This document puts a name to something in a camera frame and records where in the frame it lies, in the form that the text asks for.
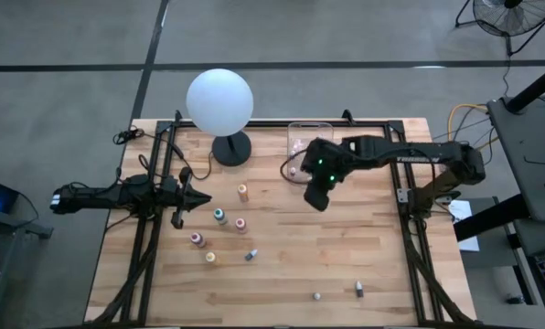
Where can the grey workstation cart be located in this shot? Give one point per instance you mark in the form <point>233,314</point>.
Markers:
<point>528,137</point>

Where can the silver frame bracket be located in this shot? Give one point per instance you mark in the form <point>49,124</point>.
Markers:
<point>402,195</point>

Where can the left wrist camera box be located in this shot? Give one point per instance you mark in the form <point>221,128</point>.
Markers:
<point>169,185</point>

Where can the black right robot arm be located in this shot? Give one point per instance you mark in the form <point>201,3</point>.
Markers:
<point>414,155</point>

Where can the black floor fan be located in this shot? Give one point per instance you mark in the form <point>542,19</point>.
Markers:
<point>511,3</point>

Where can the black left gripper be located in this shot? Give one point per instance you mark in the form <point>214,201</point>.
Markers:
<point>184,201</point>

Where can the black cart pole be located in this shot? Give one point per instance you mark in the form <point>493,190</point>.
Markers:
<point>535,87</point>

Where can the squeeze bottle coral red cap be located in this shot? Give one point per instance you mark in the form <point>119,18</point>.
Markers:
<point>240,223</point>

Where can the white globe table lamp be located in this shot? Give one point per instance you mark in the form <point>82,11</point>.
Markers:
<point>220,102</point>

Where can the squeeze bottle crimson cap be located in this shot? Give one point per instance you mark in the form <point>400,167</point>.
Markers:
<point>196,237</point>

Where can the computer tower blue lights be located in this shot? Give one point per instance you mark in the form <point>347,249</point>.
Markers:
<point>3,196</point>

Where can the white paper sheet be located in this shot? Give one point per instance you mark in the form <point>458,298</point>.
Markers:
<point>461,212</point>
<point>470,244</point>

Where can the orange squeeze bottle yellow cap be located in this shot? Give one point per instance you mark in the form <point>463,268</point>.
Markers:
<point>242,189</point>

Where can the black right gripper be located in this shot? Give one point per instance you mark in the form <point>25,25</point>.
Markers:
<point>323,171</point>

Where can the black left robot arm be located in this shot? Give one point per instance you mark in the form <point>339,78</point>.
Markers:
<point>99,197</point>

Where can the squeeze bottle green cap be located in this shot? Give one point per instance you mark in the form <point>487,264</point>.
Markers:
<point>219,214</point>

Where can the clear plastic bin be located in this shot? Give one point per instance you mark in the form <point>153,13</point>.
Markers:
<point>300,131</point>

